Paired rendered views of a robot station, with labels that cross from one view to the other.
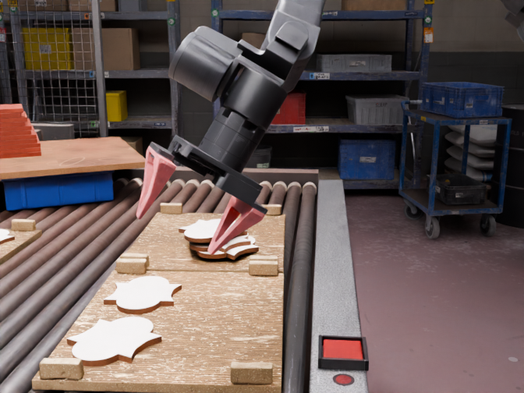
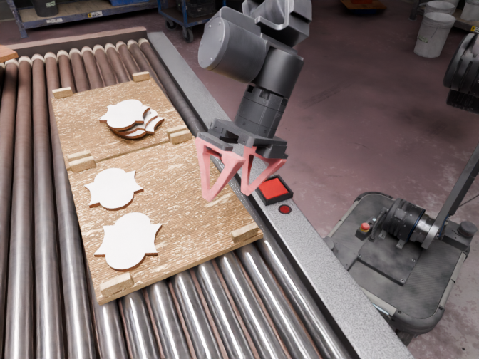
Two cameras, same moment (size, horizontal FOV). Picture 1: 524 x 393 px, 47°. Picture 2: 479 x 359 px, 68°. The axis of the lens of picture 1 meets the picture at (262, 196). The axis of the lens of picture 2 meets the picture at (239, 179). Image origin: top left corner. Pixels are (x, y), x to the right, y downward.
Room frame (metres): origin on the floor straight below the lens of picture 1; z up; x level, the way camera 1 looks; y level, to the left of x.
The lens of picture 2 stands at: (0.34, 0.26, 1.53)
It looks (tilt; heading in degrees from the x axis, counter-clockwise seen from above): 42 degrees down; 330
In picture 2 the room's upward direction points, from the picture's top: straight up
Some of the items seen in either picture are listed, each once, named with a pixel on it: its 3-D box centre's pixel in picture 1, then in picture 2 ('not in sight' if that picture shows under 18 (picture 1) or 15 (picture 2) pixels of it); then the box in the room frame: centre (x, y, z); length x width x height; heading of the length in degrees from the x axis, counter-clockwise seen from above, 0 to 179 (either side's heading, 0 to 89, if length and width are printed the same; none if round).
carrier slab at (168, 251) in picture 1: (210, 240); (117, 116); (1.37, 0.12, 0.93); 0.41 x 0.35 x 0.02; 177
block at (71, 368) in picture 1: (61, 368); (116, 284); (0.76, 0.28, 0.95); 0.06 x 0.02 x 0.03; 88
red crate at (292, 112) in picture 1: (267, 107); not in sight; (5.49, -0.05, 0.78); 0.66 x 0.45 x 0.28; 91
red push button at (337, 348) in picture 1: (342, 352); (272, 189); (0.85, -0.13, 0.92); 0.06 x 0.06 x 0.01; 84
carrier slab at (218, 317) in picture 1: (180, 320); (157, 201); (0.95, 0.14, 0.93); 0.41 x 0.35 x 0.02; 178
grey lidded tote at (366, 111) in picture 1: (376, 109); not in sight; (5.47, -1.03, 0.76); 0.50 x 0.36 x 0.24; 97
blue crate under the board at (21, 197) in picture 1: (56, 178); not in sight; (1.83, 0.64, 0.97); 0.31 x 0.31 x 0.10; 23
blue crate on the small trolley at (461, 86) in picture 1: (460, 99); not in sight; (4.37, -1.42, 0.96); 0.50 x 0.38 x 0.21; 16
